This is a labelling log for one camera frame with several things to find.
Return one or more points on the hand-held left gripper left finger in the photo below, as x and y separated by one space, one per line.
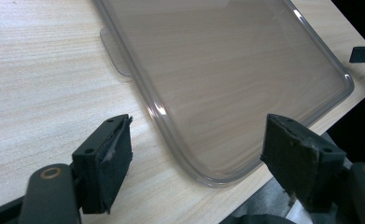
108 165

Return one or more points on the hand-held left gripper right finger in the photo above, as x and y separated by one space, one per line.
298 158

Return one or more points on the clear plastic container lid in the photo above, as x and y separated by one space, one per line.
227 81

